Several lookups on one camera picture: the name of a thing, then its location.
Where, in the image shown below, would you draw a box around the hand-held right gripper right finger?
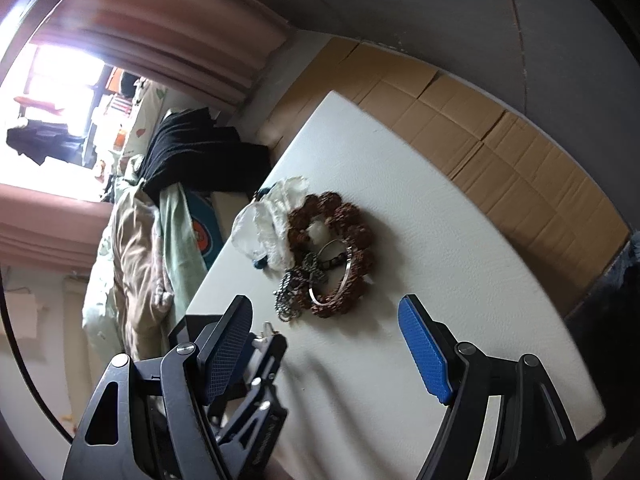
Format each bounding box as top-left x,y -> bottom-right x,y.
398,295 -> 581,480

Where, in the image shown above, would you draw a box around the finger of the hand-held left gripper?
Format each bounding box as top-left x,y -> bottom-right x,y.
240,327 -> 290,401

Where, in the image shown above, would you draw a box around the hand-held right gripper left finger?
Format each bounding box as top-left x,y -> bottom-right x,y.
62,296 -> 253,480

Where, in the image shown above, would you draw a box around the black jewelry box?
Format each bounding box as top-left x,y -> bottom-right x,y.
169,312 -> 226,348

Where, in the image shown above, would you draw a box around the metal chain necklace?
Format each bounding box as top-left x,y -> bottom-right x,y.
274,252 -> 326,322

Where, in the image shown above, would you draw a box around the silver bangle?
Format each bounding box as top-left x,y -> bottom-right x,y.
308,240 -> 351,306

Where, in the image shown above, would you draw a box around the clear plastic bag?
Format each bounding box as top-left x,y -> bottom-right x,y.
231,176 -> 311,268

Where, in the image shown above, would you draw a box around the brown bead bracelet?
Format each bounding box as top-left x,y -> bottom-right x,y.
286,191 -> 375,318

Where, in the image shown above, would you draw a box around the green bed sheet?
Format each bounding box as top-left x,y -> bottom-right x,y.
159,185 -> 212,313

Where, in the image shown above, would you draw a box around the blue printed box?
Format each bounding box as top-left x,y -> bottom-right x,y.
187,194 -> 227,262

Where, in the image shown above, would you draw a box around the beige and green quilt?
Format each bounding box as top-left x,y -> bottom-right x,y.
82,155 -> 177,361

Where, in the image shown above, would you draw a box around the beige hanging cloth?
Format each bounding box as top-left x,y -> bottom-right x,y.
5,292 -> 45,361

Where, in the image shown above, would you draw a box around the black garment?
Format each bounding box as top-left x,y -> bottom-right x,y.
137,108 -> 272,196

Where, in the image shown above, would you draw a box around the pink curtain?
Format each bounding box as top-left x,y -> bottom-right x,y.
30,0 -> 292,111
0,182 -> 119,267

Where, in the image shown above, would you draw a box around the printed window seat cushion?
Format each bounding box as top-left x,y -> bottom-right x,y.
122,77 -> 170,161

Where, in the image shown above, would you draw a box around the hanging dark clothes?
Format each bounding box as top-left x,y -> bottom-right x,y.
6,119 -> 85,167

